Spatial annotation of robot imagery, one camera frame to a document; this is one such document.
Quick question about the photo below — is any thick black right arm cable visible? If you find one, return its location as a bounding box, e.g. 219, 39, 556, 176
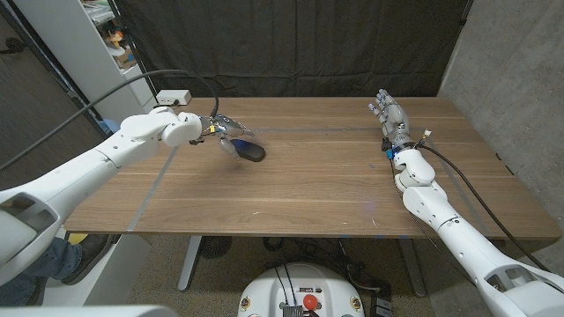
416, 143, 552, 273

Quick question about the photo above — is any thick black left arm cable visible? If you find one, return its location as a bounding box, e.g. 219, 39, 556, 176
0, 69, 220, 173

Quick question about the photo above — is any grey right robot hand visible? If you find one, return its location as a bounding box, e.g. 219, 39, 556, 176
367, 88, 415, 153

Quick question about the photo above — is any person's dark shoe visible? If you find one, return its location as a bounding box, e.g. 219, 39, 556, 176
61, 233, 111, 285

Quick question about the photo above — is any cardboard box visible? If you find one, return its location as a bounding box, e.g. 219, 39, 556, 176
115, 47, 137, 70

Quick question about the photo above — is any yellow toy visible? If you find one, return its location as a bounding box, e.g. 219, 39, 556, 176
105, 30, 125, 48

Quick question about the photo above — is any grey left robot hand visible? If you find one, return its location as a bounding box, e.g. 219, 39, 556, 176
197, 113, 256, 160

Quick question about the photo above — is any black door handle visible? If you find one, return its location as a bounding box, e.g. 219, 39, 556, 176
0, 37, 27, 55

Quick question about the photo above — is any black floor cable bundle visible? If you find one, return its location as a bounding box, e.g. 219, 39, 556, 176
263, 236, 382, 294

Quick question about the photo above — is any black fabric backdrop curtain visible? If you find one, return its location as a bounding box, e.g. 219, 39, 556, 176
113, 0, 475, 99

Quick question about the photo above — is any dark wooden door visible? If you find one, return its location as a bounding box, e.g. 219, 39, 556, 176
0, 8, 114, 190

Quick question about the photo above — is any grey metal table leg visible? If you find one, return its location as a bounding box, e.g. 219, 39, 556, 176
398, 239, 427, 299
177, 235, 203, 292

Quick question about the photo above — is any white shelf cabinet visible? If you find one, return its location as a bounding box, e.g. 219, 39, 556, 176
12, 0, 158, 137

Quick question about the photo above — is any person's leg in blue jeans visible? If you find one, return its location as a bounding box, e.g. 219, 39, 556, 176
0, 237, 84, 307

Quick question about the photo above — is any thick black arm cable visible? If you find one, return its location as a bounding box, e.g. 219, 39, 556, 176
416, 143, 552, 273
0, 69, 220, 173

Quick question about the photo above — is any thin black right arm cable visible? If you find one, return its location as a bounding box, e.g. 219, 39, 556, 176
389, 160, 478, 286

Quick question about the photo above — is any white robot chest edge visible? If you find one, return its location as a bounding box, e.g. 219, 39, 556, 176
0, 304, 180, 317

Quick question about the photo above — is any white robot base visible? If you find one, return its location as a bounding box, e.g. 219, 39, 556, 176
237, 262, 366, 317

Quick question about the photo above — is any white power strip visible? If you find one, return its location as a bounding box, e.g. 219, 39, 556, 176
155, 89, 193, 107

